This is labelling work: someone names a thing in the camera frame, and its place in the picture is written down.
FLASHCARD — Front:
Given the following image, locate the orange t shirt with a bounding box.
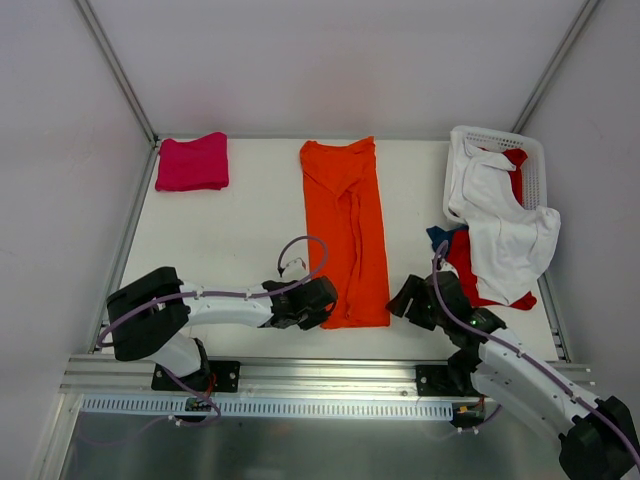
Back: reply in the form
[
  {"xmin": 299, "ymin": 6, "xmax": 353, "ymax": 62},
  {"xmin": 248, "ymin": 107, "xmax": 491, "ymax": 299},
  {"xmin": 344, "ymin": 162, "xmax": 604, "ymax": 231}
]
[{"xmin": 299, "ymin": 137, "xmax": 391, "ymax": 330}]

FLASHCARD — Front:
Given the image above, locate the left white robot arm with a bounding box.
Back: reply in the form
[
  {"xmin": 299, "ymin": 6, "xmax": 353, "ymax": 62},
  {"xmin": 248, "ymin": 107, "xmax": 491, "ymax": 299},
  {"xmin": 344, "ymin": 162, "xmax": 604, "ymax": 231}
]
[{"xmin": 99, "ymin": 266, "xmax": 338, "ymax": 390}]

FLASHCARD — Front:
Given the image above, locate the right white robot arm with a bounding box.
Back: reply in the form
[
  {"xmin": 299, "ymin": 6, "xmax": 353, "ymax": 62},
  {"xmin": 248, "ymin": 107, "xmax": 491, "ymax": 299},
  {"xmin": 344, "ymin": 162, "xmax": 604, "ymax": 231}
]
[{"xmin": 386, "ymin": 271, "xmax": 639, "ymax": 479}]

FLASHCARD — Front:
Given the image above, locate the dark blue t shirt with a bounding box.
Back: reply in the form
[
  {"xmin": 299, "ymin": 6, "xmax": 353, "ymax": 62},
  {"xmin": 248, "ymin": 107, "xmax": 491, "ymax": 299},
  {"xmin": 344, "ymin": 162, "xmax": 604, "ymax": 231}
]
[{"xmin": 426, "ymin": 225, "xmax": 468, "ymax": 251}]

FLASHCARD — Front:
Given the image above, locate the red t shirt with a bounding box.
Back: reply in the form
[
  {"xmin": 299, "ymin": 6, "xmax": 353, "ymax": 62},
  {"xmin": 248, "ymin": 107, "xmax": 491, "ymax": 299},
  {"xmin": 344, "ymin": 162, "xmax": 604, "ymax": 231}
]
[{"xmin": 446, "ymin": 148, "xmax": 528, "ymax": 307}]

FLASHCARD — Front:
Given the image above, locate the white t shirt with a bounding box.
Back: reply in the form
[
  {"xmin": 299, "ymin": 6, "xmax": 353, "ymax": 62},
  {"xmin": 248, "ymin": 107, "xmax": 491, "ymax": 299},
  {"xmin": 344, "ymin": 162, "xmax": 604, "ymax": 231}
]
[{"xmin": 444, "ymin": 131, "xmax": 561, "ymax": 305}]

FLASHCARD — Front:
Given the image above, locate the white plastic laundry basket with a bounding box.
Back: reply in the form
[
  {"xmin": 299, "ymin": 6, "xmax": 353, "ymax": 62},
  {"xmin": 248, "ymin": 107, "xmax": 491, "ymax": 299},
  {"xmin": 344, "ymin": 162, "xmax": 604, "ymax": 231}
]
[{"xmin": 442, "ymin": 125, "xmax": 547, "ymax": 225}]

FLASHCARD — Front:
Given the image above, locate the folded pink t shirt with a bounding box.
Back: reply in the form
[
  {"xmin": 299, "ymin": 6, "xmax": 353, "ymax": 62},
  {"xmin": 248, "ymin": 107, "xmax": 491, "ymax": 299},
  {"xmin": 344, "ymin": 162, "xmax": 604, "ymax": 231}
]
[{"xmin": 155, "ymin": 132, "xmax": 230, "ymax": 192}]

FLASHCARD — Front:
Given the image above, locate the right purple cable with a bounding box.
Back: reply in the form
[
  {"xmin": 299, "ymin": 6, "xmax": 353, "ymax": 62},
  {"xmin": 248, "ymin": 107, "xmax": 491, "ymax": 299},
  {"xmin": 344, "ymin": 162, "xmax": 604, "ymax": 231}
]
[{"xmin": 430, "ymin": 239, "xmax": 640, "ymax": 469}]

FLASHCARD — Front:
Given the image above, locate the purple cable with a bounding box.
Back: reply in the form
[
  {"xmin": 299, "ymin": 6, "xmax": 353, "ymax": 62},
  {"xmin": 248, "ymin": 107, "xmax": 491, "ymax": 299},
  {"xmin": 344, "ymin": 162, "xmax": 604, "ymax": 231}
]
[
  {"xmin": 430, "ymin": 239, "xmax": 640, "ymax": 469},
  {"xmin": 96, "ymin": 235, "xmax": 330, "ymax": 429}
]

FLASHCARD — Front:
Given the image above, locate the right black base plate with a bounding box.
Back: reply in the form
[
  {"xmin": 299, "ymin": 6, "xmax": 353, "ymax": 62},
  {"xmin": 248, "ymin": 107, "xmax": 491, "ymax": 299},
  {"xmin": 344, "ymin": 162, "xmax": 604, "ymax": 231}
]
[{"xmin": 415, "ymin": 364, "xmax": 497, "ymax": 400}]

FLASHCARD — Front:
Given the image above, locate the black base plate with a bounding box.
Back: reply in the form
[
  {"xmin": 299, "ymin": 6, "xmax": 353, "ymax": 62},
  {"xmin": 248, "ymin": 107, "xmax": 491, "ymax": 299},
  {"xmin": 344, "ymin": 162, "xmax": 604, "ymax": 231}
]
[
  {"xmin": 415, "ymin": 364, "xmax": 497, "ymax": 400},
  {"xmin": 151, "ymin": 359, "xmax": 241, "ymax": 393}
]

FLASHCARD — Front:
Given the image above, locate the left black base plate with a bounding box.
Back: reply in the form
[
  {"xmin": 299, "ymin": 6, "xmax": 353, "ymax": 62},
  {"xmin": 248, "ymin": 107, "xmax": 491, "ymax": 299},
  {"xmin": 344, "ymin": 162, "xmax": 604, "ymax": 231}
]
[{"xmin": 151, "ymin": 359, "xmax": 241, "ymax": 393}]

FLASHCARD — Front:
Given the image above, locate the white slotted cable duct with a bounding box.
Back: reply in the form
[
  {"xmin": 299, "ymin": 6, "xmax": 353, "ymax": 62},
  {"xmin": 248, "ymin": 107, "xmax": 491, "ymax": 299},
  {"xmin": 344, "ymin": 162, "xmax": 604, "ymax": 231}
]
[{"xmin": 81, "ymin": 394, "xmax": 454, "ymax": 422}]

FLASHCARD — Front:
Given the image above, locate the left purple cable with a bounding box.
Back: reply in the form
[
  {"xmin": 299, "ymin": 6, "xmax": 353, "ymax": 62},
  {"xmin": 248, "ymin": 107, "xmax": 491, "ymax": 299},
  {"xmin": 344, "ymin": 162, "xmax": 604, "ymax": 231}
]
[{"xmin": 96, "ymin": 235, "xmax": 330, "ymax": 429}]

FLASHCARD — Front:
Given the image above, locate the aluminium mounting rail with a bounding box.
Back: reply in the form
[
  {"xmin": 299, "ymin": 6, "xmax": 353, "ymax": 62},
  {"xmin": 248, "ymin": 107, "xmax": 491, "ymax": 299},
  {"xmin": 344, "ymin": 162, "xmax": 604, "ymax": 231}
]
[{"xmin": 59, "ymin": 354, "xmax": 421, "ymax": 401}]

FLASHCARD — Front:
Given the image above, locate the right aluminium frame post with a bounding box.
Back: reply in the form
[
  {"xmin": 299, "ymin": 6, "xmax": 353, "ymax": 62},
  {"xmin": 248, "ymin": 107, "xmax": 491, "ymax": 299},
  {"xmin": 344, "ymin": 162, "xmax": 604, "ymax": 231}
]
[{"xmin": 511, "ymin": 0, "xmax": 604, "ymax": 134}]

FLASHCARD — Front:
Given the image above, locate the aluminium frame post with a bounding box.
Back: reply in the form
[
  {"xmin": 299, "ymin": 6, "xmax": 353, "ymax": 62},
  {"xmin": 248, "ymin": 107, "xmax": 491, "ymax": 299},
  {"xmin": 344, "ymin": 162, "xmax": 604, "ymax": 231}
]
[
  {"xmin": 511, "ymin": 0, "xmax": 604, "ymax": 134},
  {"xmin": 72, "ymin": 0, "xmax": 158, "ymax": 146}
]

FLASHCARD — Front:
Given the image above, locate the left aluminium frame post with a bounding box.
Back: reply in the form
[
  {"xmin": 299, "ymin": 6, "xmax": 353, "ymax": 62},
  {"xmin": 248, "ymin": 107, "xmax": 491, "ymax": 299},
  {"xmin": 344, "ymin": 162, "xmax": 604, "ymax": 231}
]
[{"xmin": 72, "ymin": 0, "xmax": 158, "ymax": 146}]

